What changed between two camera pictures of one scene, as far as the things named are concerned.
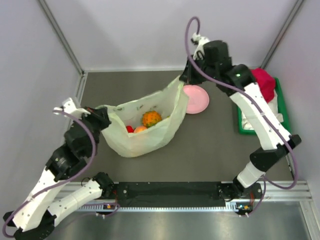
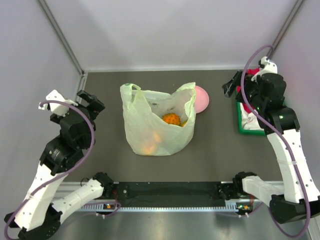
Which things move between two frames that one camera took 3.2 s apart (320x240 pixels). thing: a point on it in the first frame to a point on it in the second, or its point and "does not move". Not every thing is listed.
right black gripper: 187,76 to 229,87
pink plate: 198,100 does not move
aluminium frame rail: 80,96 does not move
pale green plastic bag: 171,103 to 143,112
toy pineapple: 150,118 to 172,118
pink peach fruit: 139,129 to 157,137
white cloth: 247,121 does not move
